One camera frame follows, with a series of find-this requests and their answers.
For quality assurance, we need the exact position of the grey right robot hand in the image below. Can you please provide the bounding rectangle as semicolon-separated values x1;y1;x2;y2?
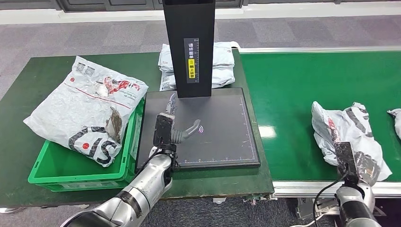
354;151;382;188

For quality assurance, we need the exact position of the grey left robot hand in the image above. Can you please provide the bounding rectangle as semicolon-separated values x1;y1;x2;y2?
165;93;201;145

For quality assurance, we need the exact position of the white black-striped parcel bag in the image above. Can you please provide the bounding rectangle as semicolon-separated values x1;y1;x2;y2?
312;101;393;182

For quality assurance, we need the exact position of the white red-stained parcel bag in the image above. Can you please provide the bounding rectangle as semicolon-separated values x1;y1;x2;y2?
387;108;401;140

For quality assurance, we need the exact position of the large white printed parcel bag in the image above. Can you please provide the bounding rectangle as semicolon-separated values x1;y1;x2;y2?
23;56;149;167

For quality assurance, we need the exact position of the flat white stacked parcel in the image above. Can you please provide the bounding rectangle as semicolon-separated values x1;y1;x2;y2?
159;67;235;92
157;42;235;73

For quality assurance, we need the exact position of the green conveyor belt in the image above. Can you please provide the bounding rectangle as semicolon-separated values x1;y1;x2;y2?
239;52;401;182

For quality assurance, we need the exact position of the black scanner platform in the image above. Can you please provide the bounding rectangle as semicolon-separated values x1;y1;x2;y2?
136;88;261;171

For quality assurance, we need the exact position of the grey yellow ruler label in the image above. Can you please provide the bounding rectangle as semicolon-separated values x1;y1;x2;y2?
183;38;200;84

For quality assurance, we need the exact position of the black scanner column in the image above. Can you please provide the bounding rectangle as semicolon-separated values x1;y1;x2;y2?
162;0;216;98

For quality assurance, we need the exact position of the green plastic crate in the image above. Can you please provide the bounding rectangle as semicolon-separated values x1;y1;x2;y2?
27;97;145;192

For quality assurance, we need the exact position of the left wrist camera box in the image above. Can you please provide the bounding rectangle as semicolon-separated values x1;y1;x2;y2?
153;113;175;146

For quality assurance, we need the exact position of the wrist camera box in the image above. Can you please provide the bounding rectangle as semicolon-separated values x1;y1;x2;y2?
153;113;175;146
333;141;358;176

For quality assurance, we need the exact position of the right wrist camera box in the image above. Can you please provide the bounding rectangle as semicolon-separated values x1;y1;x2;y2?
333;141;358;176

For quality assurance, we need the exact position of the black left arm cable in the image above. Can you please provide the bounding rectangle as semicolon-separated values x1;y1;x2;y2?
134;145;162;176

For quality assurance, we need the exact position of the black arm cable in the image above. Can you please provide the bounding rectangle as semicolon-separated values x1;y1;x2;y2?
134;145;162;176
289;174;349;227

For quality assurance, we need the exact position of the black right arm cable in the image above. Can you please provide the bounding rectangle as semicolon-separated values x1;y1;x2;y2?
289;174;349;227

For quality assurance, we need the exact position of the aluminium conveyor frame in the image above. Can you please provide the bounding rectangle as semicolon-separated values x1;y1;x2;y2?
238;46;401;217

